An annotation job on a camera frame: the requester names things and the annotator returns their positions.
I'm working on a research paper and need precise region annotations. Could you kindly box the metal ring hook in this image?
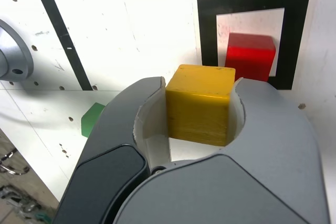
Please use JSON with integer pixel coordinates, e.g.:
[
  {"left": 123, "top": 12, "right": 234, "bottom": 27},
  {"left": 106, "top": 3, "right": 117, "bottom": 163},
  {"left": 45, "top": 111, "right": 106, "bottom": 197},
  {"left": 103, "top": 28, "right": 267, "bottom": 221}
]
[{"left": 0, "top": 149, "right": 29, "bottom": 175}]

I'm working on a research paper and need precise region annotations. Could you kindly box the black tape square outline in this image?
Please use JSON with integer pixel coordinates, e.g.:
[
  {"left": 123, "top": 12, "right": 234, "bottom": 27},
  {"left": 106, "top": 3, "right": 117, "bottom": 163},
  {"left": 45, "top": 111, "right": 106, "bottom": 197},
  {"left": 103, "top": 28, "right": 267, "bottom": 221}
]
[{"left": 196, "top": 0, "right": 313, "bottom": 90}]

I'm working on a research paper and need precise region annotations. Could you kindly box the green cube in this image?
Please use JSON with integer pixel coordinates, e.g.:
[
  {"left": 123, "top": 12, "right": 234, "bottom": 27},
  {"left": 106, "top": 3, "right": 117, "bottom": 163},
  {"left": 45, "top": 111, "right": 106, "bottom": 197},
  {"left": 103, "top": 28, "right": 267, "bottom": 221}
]
[{"left": 80, "top": 102, "right": 106, "bottom": 138}]

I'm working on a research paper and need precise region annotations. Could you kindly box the yellow cube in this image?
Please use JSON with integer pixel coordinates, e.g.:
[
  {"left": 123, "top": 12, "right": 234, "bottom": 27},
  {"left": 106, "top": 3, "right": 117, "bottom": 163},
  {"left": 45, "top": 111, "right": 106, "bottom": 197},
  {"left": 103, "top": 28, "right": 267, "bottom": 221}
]
[{"left": 165, "top": 63, "right": 236, "bottom": 147}]

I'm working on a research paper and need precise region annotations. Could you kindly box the red cube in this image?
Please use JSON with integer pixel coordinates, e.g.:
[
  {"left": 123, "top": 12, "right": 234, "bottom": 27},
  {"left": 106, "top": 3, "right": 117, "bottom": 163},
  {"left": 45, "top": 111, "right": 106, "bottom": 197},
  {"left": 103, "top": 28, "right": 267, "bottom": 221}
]
[{"left": 224, "top": 32, "right": 276, "bottom": 82}]

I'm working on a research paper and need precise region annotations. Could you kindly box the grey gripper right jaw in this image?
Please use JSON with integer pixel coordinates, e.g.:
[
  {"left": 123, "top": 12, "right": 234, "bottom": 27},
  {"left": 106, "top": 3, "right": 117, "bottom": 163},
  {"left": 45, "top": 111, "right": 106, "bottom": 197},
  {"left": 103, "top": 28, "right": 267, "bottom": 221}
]
[{"left": 112, "top": 77, "right": 330, "bottom": 224}]

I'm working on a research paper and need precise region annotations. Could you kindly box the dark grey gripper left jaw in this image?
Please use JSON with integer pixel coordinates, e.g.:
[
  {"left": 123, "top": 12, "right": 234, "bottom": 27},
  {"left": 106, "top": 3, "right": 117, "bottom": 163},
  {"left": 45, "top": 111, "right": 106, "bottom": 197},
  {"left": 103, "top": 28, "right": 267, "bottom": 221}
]
[{"left": 54, "top": 76, "right": 171, "bottom": 224}]

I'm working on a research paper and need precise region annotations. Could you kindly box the black tape strip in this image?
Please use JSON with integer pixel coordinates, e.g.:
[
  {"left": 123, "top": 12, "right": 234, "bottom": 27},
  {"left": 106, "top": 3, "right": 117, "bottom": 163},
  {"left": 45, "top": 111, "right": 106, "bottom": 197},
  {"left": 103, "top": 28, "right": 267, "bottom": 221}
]
[{"left": 33, "top": 0, "right": 94, "bottom": 91}]

